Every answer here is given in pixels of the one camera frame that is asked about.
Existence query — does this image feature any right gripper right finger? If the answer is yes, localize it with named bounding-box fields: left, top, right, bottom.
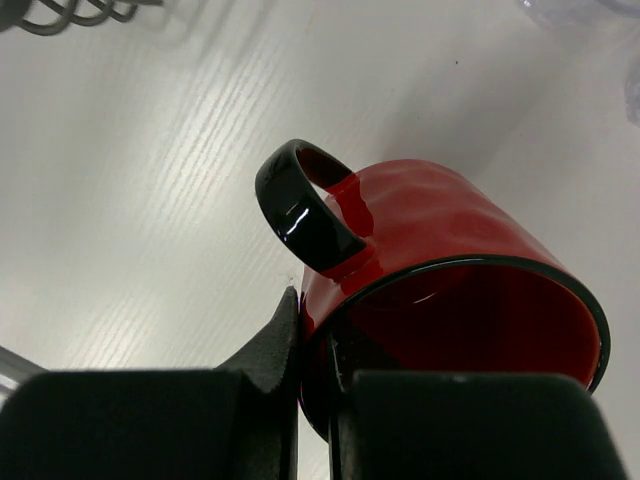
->
left=327, top=340, right=628, bottom=479

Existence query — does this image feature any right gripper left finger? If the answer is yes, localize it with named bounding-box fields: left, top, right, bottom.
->
left=1, top=288, right=299, bottom=479

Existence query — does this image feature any red mug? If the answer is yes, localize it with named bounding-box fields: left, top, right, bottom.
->
left=255, top=139, right=611, bottom=437

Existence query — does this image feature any black wire dish rack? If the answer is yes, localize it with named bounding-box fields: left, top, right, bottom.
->
left=1, top=0, right=164, bottom=37

